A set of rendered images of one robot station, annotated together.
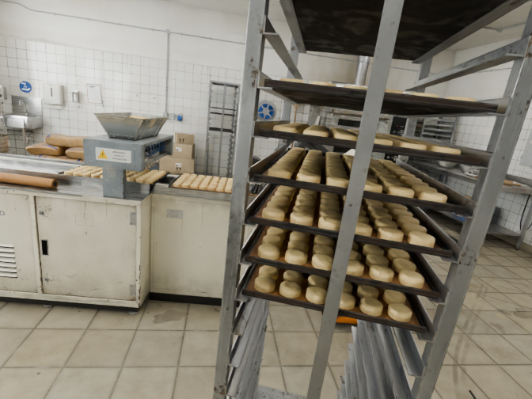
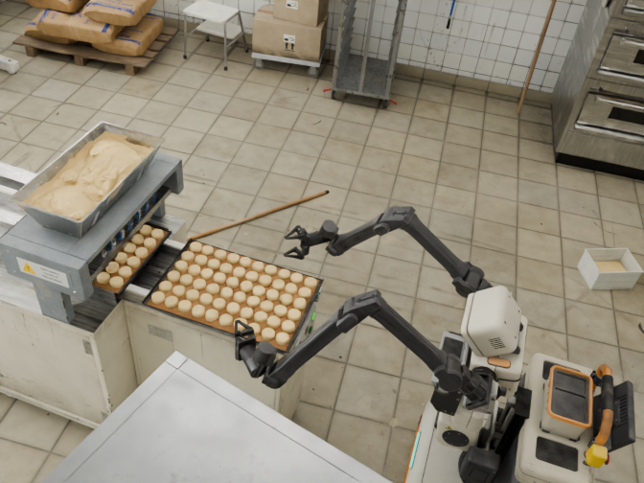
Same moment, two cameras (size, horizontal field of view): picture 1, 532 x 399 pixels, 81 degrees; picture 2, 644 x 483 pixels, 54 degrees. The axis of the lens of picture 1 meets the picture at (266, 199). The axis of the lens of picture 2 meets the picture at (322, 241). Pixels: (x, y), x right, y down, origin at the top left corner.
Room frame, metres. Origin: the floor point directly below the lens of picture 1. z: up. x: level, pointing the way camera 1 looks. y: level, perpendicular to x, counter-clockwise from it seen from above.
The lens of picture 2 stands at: (0.65, -0.47, 2.77)
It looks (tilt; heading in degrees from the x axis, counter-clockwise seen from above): 42 degrees down; 18
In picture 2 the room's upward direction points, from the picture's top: 7 degrees clockwise
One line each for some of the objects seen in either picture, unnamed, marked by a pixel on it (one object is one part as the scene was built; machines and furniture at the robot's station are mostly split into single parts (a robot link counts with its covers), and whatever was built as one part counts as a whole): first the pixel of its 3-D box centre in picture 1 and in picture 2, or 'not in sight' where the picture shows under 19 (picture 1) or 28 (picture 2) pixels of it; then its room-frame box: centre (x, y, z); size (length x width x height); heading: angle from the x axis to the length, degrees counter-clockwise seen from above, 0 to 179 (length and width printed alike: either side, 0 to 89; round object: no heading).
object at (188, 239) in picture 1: (203, 241); (220, 355); (2.16, 0.43, 0.45); 0.70 x 0.34 x 0.90; 94
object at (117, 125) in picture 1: (135, 125); (95, 181); (2.13, 0.94, 1.25); 0.56 x 0.29 x 0.14; 4
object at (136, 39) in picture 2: not in sight; (129, 32); (5.05, 3.00, 0.19); 0.72 x 0.42 x 0.15; 14
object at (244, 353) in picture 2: not in sight; (248, 354); (1.86, 0.14, 0.99); 0.07 x 0.07 x 0.10; 49
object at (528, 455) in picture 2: not in sight; (535, 442); (2.26, -0.92, 0.59); 0.55 x 0.34 x 0.83; 4
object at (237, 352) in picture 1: (260, 290); not in sight; (0.92, -0.02, 0.87); 0.64 x 0.03 x 0.03; 171
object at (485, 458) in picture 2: not in sight; (466, 437); (2.18, -0.67, 0.55); 0.28 x 0.27 x 0.25; 4
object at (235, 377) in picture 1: (257, 313); not in sight; (0.92, -0.02, 0.78); 0.64 x 0.03 x 0.03; 171
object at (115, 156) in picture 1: (135, 161); (103, 229); (2.13, 0.94, 1.01); 0.72 x 0.33 x 0.34; 4
